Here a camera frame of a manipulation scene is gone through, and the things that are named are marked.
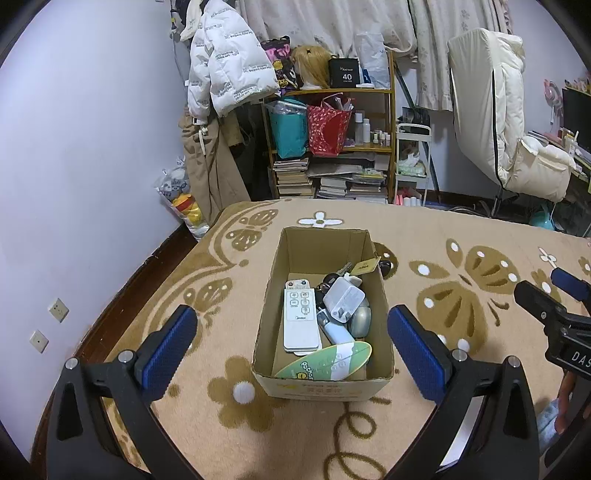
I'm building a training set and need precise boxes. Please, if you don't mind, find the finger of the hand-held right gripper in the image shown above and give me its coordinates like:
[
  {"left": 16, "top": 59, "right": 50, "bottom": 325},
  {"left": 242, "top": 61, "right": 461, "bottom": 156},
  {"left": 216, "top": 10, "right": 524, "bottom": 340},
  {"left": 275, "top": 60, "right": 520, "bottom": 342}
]
[
  {"left": 514, "top": 281, "right": 571, "bottom": 333},
  {"left": 550, "top": 268, "right": 591, "bottom": 303}
]

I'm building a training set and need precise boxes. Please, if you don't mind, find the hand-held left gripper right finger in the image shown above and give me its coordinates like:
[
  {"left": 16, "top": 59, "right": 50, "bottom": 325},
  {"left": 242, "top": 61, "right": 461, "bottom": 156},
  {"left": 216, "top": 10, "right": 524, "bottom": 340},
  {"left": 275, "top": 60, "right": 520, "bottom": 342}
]
[{"left": 385, "top": 305, "right": 541, "bottom": 480}]

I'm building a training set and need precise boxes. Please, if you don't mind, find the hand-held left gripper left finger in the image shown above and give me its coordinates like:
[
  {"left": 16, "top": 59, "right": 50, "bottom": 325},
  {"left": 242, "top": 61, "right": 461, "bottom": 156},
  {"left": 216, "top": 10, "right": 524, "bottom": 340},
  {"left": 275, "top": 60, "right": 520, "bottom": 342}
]
[{"left": 46, "top": 305, "right": 199, "bottom": 480}]

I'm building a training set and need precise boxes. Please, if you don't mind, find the pale green computer mouse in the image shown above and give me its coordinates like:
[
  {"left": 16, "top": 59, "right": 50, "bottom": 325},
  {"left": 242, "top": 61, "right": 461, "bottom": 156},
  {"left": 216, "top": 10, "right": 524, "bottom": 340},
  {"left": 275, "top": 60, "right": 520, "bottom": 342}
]
[{"left": 347, "top": 305, "right": 372, "bottom": 337}]

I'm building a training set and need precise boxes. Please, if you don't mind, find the white power adapter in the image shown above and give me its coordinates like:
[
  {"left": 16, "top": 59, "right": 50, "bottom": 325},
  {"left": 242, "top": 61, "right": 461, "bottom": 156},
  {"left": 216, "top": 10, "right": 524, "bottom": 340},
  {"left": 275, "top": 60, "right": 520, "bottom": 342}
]
[{"left": 322, "top": 275, "right": 365, "bottom": 324}]

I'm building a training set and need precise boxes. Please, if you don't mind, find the tan key tag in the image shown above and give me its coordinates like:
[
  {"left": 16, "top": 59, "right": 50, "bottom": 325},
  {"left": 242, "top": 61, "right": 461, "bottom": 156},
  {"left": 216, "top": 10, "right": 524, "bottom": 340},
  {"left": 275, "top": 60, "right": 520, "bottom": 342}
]
[{"left": 352, "top": 256, "right": 394, "bottom": 277}]

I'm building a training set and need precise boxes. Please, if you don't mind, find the key bunch with black fob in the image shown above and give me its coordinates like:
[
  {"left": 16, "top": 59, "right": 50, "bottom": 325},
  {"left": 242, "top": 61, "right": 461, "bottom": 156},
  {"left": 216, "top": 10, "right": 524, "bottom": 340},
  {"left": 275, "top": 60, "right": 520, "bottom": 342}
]
[{"left": 314, "top": 262, "right": 354, "bottom": 294}]

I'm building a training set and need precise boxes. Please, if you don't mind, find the white remote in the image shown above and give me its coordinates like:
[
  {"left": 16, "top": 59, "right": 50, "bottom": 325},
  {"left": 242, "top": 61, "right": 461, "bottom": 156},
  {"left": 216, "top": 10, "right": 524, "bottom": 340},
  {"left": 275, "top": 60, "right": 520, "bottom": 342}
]
[{"left": 283, "top": 279, "right": 323, "bottom": 354}]

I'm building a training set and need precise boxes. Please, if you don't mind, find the brown cardboard box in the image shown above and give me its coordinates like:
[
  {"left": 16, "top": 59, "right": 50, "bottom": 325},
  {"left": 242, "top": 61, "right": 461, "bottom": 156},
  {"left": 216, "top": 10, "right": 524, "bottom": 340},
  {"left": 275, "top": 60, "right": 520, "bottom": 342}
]
[{"left": 252, "top": 226, "right": 397, "bottom": 400}]

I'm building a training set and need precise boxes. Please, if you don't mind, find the person's right hand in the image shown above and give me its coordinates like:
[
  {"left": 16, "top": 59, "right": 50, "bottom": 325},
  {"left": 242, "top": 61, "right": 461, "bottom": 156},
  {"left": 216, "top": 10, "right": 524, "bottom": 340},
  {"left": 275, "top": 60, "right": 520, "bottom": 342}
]
[{"left": 555, "top": 370, "right": 579, "bottom": 435}]

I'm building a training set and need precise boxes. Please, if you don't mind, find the black monitor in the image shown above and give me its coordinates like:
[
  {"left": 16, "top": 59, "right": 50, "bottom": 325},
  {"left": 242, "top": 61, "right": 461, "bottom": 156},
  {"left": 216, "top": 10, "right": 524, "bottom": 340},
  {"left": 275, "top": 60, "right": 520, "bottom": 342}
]
[{"left": 561, "top": 88, "right": 591, "bottom": 153}]

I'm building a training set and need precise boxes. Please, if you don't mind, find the grey plush toy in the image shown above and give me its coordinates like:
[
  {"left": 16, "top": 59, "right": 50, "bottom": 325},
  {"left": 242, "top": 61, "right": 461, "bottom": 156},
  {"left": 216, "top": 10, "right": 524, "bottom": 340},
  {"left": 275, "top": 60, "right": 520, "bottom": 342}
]
[{"left": 158, "top": 156, "right": 192, "bottom": 200}]

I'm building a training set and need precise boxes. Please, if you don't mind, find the pile of assorted books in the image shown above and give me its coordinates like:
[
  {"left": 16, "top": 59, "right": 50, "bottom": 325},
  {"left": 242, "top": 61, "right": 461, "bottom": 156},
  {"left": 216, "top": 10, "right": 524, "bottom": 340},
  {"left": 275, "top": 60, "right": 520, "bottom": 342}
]
[{"left": 308, "top": 154, "right": 391, "bottom": 204}]

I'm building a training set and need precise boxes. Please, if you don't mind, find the beige hanging coat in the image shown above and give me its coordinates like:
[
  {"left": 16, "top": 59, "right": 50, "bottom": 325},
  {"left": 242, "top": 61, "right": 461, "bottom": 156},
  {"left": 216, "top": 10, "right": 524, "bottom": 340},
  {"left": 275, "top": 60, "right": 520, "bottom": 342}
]
[{"left": 178, "top": 113, "right": 252, "bottom": 227}]

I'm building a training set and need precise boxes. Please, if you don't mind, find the pink desk fan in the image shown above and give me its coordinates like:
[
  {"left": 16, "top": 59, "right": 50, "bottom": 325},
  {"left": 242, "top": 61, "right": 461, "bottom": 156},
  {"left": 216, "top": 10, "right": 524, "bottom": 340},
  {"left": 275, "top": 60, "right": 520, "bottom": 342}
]
[{"left": 542, "top": 79, "right": 565, "bottom": 139}]

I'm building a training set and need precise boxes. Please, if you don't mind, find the cream padded chair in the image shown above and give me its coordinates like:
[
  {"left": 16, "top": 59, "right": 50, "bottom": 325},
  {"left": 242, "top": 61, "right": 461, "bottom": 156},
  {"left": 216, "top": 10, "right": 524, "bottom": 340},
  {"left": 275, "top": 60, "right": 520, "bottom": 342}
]
[{"left": 445, "top": 28, "right": 578, "bottom": 220}]

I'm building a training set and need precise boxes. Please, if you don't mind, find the white trolley cart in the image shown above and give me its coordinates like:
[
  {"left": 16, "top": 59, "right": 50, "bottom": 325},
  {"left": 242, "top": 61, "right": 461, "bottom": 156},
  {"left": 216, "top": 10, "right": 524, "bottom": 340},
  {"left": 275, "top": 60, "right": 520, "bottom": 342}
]
[{"left": 393, "top": 122, "right": 437, "bottom": 206}]

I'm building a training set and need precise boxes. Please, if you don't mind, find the stack of brown books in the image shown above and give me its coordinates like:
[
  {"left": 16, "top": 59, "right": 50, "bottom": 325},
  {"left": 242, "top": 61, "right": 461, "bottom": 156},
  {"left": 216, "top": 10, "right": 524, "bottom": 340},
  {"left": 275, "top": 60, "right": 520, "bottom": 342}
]
[{"left": 271, "top": 157, "right": 317, "bottom": 199}]

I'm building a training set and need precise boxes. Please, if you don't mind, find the red gift bag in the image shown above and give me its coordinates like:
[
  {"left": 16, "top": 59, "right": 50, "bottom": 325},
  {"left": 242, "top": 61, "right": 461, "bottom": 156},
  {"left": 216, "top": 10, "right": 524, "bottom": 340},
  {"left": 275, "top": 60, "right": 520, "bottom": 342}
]
[{"left": 305, "top": 95, "right": 354, "bottom": 157}]

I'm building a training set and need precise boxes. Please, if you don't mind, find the teal bag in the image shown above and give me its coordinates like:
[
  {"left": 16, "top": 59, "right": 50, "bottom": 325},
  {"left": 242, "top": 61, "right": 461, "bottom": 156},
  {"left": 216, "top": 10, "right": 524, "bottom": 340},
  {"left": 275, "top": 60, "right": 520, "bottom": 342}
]
[{"left": 268, "top": 99, "right": 309, "bottom": 160}]

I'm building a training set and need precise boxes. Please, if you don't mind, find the beige floral curtain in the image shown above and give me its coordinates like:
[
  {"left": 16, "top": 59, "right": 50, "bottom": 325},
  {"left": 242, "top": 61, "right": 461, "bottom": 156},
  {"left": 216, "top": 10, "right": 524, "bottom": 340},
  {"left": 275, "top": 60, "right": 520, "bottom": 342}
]
[
  {"left": 409, "top": 0, "right": 513, "bottom": 112},
  {"left": 240, "top": 0, "right": 419, "bottom": 58}
]

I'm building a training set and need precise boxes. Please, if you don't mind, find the wooden shelf unit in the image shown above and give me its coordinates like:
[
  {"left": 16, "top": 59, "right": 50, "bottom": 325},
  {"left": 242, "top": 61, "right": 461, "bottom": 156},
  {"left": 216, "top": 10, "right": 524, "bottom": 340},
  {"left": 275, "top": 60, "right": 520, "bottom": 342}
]
[{"left": 261, "top": 51, "right": 398, "bottom": 204}]

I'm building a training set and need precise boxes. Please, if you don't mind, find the black box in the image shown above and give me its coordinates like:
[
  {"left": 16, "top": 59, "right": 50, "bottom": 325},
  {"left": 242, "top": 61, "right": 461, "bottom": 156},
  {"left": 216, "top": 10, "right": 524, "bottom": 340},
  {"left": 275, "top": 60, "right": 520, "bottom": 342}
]
[{"left": 328, "top": 56, "right": 361, "bottom": 88}]

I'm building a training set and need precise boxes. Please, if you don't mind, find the white plastic bag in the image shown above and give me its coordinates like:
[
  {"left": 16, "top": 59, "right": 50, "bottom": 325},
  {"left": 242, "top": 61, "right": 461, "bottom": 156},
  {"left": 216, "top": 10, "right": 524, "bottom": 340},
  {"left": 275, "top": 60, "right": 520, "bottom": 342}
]
[{"left": 355, "top": 31, "right": 392, "bottom": 90}]

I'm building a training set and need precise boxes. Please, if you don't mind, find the white puffer jacket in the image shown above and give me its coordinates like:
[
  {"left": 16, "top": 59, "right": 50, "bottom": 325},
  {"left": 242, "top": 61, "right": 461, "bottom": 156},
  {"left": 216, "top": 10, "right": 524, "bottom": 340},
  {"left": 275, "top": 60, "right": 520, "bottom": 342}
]
[{"left": 187, "top": 0, "right": 281, "bottom": 124}]

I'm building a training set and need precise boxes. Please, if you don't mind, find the blond wig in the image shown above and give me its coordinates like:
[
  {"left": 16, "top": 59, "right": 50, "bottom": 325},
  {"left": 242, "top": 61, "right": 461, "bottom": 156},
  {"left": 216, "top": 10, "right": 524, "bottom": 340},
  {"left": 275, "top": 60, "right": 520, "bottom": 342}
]
[{"left": 291, "top": 45, "right": 333, "bottom": 90}]

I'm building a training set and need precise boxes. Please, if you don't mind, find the black and pink patterned bag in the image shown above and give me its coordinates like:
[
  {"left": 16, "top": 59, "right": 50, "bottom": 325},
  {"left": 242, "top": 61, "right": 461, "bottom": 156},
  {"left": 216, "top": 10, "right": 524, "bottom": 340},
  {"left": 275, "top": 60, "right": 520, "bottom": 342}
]
[{"left": 259, "top": 36, "right": 305, "bottom": 90}]

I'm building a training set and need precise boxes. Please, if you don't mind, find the dark long-handled pole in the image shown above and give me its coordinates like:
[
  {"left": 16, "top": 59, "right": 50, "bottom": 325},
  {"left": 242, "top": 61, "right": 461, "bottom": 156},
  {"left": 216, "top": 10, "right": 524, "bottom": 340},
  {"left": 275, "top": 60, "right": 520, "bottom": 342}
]
[{"left": 394, "top": 69, "right": 439, "bottom": 192}]

